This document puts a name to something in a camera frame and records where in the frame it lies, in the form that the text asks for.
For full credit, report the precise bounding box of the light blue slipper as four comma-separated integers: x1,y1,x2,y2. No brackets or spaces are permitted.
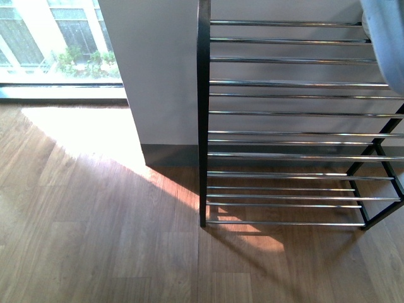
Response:
360,1,403,95

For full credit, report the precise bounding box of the black metal shoe rack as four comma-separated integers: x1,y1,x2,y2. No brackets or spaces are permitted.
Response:
197,1,403,230

